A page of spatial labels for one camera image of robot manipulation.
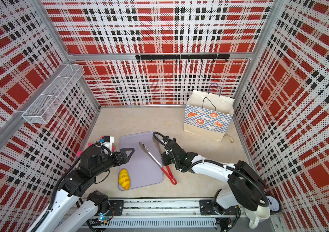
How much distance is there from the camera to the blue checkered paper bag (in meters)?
0.85

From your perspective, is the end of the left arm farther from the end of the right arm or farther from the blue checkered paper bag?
the blue checkered paper bag

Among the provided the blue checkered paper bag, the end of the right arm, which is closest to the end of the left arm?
the end of the right arm
